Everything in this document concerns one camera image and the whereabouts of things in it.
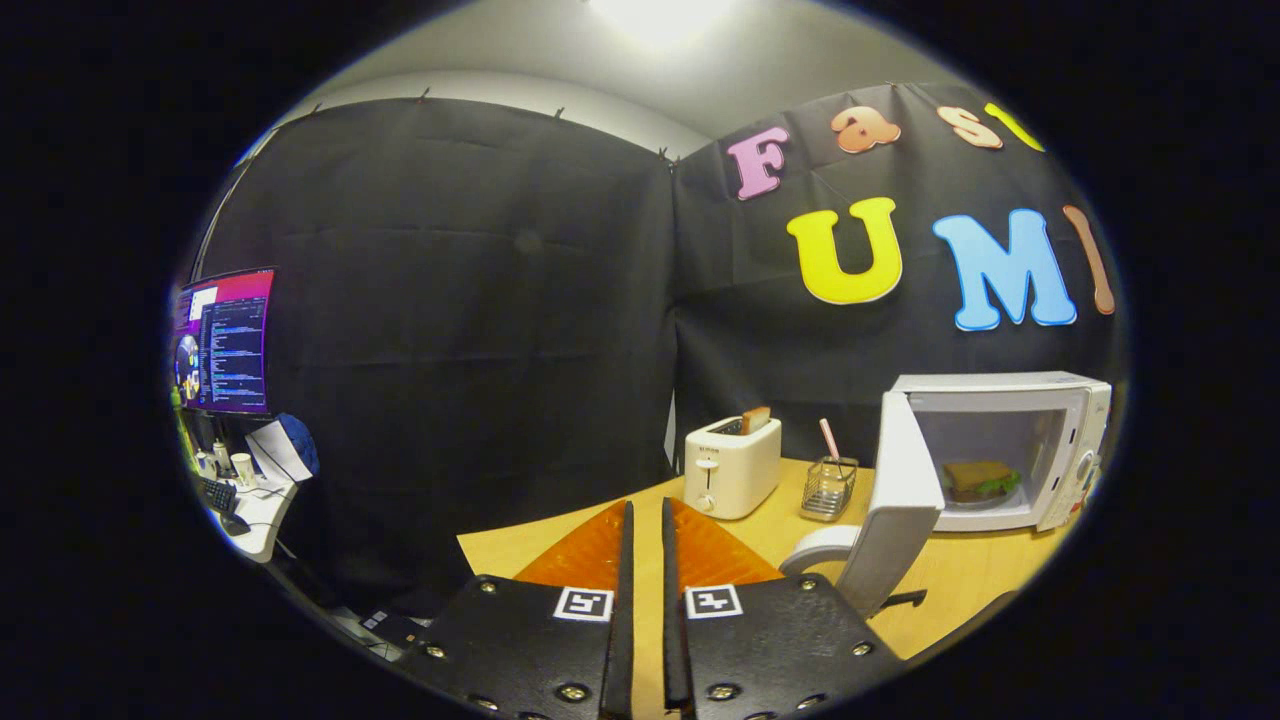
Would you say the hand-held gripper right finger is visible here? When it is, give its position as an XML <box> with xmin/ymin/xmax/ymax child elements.
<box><xmin>660</xmin><ymin>497</ymin><xmax>906</xmax><ymax>720</ymax></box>

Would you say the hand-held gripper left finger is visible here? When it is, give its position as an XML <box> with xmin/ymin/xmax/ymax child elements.
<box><xmin>395</xmin><ymin>500</ymin><xmax>636</xmax><ymax>720</ymax></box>

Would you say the brown bread lettuce sandwich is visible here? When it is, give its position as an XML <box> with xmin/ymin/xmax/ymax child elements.
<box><xmin>942</xmin><ymin>460</ymin><xmax>1023</xmax><ymax>503</ymax></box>

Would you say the white microwave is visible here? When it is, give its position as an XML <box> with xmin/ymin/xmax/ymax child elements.
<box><xmin>778</xmin><ymin>371</ymin><xmax>1113</xmax><ymax>619</ymax></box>

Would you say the white toaster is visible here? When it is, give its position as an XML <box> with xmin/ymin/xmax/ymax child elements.
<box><xmin>684</xmin><ymin>416</ymin><xmax>783</xmax><ymax>521</ymax></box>

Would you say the white side desk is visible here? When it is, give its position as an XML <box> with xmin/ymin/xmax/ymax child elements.
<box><xmin>200</xmin><ymin>478</ymin><xmax>301</xmax><ymax>563</ymax></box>

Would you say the white paper sheet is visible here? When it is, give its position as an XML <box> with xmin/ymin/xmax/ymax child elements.
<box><xmin>247</xmin><ymin>420</ymin><xmax>313</xmax><ymax>484</ymax></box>

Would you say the black keyboard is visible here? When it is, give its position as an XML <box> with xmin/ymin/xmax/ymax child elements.
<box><xmin>195</xmin><ymin>475</ymin><xmax>241</xmax><ymax>516</ymax></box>

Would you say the computer monitor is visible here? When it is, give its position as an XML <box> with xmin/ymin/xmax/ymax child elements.
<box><xmin>172</xmin><ymin>267</ymin><xmax>276</xmax><ymax>416</ymax></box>

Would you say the ceiling light panel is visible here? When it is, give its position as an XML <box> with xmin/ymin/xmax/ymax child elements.
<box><xmin>590</xmin><ymin>0</ymin><xmax>737</xmax><ymax>46</ymax></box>

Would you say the wire mesh holder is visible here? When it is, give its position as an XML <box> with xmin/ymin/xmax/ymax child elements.
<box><xmin>800</xmin><ymin>456</ymin><xmax>859</xmax><ymax>523</ymax></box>

